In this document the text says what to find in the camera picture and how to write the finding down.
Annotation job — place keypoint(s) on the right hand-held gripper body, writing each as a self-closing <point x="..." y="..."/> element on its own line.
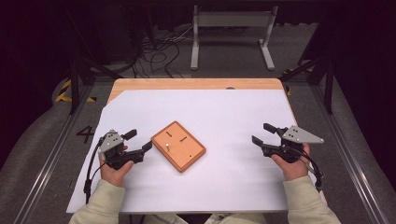
<point x="299" y="136"/>

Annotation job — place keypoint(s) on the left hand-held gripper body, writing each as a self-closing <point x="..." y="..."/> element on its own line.
<point x="111" y="142"/>

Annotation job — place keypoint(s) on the wooden tray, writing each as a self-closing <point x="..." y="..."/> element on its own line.
<point x="182" y="157"/>

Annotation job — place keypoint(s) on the person's left hand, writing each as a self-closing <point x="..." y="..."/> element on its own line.
<point x="113" y="175"/>

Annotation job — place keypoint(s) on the person's right hand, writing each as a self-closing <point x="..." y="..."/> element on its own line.
<point x="294" y="170"/>

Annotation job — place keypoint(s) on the light-headed screw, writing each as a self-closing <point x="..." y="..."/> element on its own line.
<point x="167" y="146"/>

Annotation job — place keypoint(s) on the black screw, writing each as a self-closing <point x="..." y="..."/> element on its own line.
<point x="183" y="138"/>
<point x="168" y="134"/>

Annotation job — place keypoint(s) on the yellow black hazard tape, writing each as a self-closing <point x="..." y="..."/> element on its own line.
<point x="289" y="91"/>
<point x="63" y="93"/>

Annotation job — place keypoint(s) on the white paper sheet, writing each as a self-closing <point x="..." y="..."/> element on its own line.
<point x="218" y="109"/>

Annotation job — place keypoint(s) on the black metal stand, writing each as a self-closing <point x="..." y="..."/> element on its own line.
<point x="74" y="90"/>
<point x="328" y="90"/>

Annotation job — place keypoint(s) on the wooden table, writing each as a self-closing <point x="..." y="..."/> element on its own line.
<point x="186" y="84"/>

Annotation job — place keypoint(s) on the person's lap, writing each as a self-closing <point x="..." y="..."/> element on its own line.
<point x="236" y="219"/>

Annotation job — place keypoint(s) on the white metal stand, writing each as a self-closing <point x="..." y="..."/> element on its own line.
<point x="233" y="19"/>

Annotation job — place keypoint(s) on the aluminium floor rail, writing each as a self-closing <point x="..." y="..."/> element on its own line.
<point x="348" y="155"/>
<point x="53" y="158"/>

